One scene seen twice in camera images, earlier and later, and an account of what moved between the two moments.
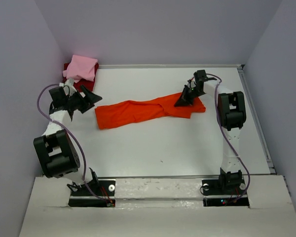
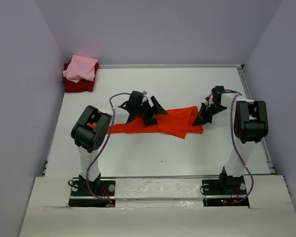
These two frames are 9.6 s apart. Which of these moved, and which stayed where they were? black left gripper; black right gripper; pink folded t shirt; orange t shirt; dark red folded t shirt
Moved: black right gripper; black left gripper; orange t shirt
Stayed: pink folded t shirt; dark red folded t shirt
